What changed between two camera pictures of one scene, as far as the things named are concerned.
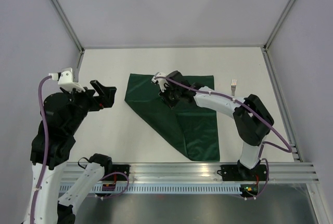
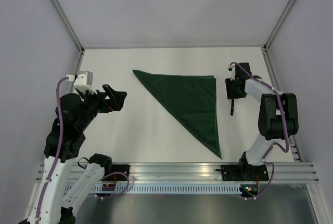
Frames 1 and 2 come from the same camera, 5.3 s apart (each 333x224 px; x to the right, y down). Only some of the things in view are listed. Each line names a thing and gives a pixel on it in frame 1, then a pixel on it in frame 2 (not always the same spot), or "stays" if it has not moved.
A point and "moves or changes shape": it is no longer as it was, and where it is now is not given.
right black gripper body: [171, 96] → [232, 91]
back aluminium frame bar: [173, 46] stays
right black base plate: [239, 172] stays
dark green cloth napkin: [192, 129] moves or changes shape
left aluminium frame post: [61, 13] stays
